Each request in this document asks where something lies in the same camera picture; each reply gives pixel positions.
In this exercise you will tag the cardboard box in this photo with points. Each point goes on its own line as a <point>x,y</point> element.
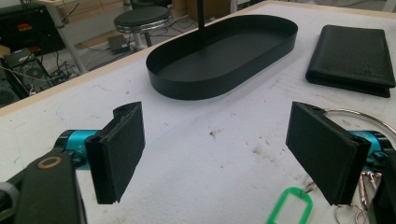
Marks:
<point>214,7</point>

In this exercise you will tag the grey box on floor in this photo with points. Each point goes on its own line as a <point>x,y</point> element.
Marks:
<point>117,43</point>

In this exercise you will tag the black computer case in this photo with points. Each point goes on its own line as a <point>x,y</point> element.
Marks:
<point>21,77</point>

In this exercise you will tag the round black stool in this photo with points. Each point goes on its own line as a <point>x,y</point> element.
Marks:
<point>141,17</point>

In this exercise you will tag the white table leg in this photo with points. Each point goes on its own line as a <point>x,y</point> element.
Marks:
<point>70,46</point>

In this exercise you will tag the green plastic key tag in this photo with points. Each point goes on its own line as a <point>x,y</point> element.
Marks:
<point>306,199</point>

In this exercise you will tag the silver keys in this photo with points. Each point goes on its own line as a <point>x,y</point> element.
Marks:
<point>364,189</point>

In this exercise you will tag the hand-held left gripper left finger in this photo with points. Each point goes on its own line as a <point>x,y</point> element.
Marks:
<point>116,155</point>

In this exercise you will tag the black leather wallet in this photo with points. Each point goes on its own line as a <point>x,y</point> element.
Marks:
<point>351,56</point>

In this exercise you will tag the black cabinet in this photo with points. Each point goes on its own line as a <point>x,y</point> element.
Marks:
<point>28,31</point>

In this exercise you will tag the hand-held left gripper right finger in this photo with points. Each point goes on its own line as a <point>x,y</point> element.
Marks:
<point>323,149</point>

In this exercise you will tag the black oval metal tray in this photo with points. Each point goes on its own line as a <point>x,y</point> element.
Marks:
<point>218,59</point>

